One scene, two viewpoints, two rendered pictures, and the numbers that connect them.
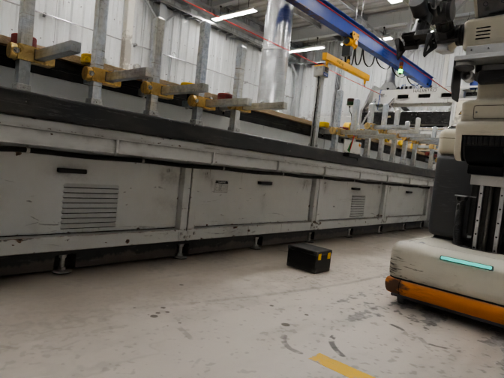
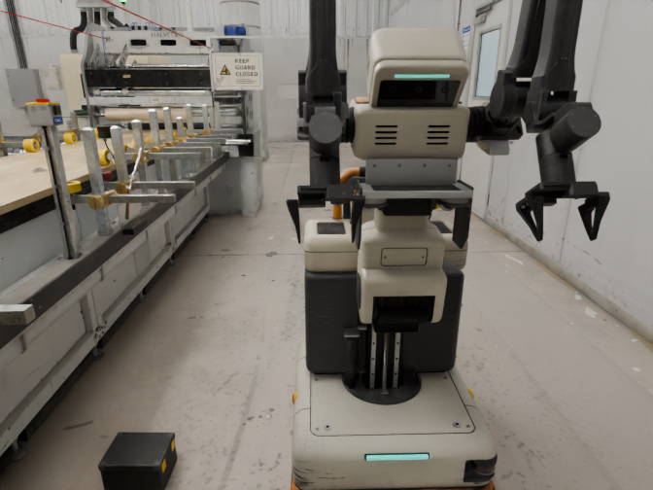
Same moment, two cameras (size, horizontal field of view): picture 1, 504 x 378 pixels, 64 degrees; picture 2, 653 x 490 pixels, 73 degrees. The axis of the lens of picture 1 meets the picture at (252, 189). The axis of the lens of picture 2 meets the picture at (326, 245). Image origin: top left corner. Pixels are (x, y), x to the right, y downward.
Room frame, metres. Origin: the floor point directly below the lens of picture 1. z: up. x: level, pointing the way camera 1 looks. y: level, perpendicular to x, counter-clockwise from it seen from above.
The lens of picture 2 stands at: (0.97, 0.00, 1.25)
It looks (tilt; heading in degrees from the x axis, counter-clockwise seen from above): 19 degrees down; 316
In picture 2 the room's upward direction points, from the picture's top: straight up
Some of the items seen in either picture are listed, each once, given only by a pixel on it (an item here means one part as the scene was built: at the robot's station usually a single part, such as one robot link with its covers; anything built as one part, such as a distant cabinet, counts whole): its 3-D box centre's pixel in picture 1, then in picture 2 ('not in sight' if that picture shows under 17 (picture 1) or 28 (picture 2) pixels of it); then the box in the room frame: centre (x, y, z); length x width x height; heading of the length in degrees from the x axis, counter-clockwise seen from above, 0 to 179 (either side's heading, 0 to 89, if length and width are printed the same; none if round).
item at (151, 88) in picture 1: (157, 90); not in sight; (1.74, 0.44, 0.81); 0.14 x 0.06 x 0.05; 139
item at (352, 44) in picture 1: (349, 52); not in sight; (8.02, -1.61, 2.95); 0.34 x 0.26 x 0.49; 139
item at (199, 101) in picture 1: (202, 103); not in sight; (1.92, 0.27, 0.81); 0.14 x 0.06 x 0.05; 139
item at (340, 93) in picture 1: (336, 124); (98, 190); (2.85, -0.54, 0.89); 0.04 x 0.04 x 0.48; 49
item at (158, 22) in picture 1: (154, 76); not in sight; (1.72, 0.46, 0.87); 0.04 x 0.04 x 0.48; 49
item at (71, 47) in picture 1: (45, 55); not in sight; (1.33, 0.71, 0.82); 0.43 x 0.03 x 0.04; 49
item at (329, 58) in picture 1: (347, 67); not in sight; (8.02, -1.61, 2.65); 1.71 x 0.09 x 0.32; 139
